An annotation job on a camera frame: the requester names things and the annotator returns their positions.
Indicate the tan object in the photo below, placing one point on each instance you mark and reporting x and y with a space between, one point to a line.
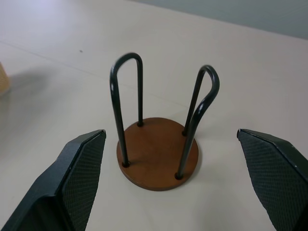
3 80

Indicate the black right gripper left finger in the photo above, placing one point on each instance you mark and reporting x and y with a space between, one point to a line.
72 183

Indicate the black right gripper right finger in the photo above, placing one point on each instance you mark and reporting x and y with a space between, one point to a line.
276 178

